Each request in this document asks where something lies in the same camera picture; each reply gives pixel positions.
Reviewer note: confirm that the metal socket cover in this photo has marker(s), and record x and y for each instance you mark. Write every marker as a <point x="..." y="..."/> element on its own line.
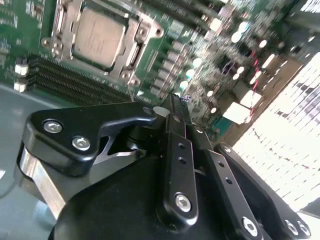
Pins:
<point x="67" y="35"/>

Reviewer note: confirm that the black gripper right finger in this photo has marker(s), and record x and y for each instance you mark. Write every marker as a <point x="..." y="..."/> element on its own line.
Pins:
<point x="232" y="197"/>

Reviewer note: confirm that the metal locking lever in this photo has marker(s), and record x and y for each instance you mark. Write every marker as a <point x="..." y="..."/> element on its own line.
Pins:
<point x="55" y="22"/>
<point x="132" y="62"/>

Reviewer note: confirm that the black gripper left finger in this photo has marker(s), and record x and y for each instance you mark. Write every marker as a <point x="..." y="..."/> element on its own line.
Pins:
<point x="50" y="150"/>

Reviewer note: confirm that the silver CPU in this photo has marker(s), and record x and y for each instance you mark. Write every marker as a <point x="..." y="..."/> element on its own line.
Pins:
<point x="100" y="37"/>

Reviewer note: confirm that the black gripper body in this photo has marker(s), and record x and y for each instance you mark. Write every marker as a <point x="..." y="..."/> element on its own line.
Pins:
<point x="112" y="212"/>

